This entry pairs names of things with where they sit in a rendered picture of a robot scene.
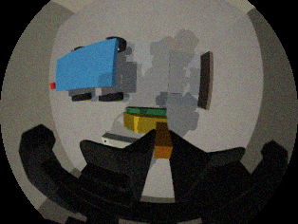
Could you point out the red-headed metal pin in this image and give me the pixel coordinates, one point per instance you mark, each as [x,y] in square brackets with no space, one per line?
[52,85]

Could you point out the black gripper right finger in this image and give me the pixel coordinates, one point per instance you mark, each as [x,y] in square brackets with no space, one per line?
[189,164]

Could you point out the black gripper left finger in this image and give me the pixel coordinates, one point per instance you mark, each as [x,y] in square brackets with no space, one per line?
[133,160]

